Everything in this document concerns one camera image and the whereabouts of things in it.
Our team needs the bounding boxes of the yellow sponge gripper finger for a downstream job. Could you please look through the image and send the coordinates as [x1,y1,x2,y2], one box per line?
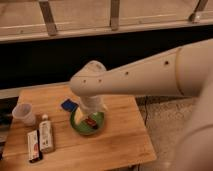
[74,108,84,125]

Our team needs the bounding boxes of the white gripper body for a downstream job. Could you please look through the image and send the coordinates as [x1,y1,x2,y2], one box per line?
[79,96,107,117]

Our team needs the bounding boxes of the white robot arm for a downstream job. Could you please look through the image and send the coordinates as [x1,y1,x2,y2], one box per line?
[70,38,213,171]

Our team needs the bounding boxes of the brown red food piece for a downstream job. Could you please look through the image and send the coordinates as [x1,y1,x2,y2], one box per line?
[85,117,98,129]

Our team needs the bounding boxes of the blue sponge block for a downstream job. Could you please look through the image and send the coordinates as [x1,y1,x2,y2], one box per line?
[61,99,78,112]

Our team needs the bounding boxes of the green round plate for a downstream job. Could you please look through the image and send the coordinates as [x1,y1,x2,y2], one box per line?
[70,109,105,136]

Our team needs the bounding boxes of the wooden table board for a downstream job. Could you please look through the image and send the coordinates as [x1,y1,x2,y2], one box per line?
[0,85,156,171]

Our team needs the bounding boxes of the small white bottle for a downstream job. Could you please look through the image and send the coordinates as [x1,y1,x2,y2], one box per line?
[39,114,54,153]

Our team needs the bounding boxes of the translucent plastic cup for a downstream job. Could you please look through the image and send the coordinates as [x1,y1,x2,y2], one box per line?
[12,103,36,126]

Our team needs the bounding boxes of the metal railing post middle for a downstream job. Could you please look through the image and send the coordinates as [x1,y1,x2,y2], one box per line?
[110,0,120,31]

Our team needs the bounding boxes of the metal railing post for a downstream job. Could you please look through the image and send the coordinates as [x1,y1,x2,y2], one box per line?
[38,0,57,36]
[189,0,208,23]
[110,0,120,31]

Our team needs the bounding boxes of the metal railing post left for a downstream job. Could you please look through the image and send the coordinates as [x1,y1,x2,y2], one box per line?
[38,0,57,36]

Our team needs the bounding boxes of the metal railing post right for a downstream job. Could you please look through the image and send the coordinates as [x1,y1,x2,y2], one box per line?
[189,0,208,23]

